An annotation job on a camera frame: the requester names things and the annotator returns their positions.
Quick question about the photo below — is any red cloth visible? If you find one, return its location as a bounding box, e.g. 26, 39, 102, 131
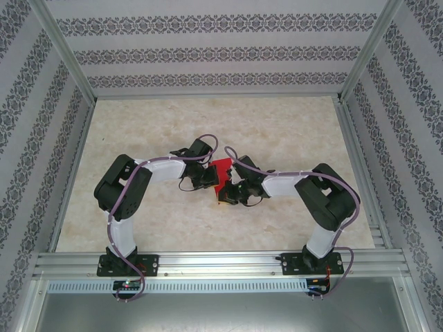
211, 157, 233, 205

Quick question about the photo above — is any grey metal tray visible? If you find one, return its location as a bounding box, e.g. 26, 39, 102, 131
20, 276, 425, 332

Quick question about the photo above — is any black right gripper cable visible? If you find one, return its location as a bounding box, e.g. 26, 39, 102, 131
242, 195, 269, 208

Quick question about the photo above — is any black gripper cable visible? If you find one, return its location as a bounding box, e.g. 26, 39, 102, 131
178, 176, 205, 193
242, 195, 269, 208

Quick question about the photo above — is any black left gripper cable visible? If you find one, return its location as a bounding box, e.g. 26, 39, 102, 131
178, 176, 205, 193

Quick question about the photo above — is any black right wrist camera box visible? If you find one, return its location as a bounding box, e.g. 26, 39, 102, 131
236, 155, 260, 174

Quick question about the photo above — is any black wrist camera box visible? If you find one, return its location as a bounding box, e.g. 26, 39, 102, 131
236, 155, 260, 174
188, 138, 214, 160

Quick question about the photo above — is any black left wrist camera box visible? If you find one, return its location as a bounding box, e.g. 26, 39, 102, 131
188, 138, 214, 160

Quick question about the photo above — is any aluminium mounting rail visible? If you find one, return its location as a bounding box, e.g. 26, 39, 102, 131
33, 249, 413, 280

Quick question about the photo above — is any aluminium frame rail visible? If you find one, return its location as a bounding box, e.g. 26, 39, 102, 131
334, 99, 395, 250
47, 100, 97, 252
92, 91, 343, 102

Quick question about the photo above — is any slotted grey cable duct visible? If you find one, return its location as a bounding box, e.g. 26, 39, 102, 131
46, 278, 311, 295

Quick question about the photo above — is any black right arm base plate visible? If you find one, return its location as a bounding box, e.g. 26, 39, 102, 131
282, 252, 343, 277

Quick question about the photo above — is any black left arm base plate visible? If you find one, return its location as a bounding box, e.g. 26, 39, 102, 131
98, 254, 160, 277

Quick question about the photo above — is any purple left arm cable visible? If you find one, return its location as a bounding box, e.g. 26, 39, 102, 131
107, 133, 219, 304

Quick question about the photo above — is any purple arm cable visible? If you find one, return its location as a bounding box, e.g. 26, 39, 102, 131
224, 145, 361, 300
107, 133, 219, 304

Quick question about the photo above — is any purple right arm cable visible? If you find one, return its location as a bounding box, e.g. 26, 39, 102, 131
224, 145, 361, 300

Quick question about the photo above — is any aluminium frame post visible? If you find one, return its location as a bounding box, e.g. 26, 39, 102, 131
33, 0, 98, 104
337, 0, 406, 104

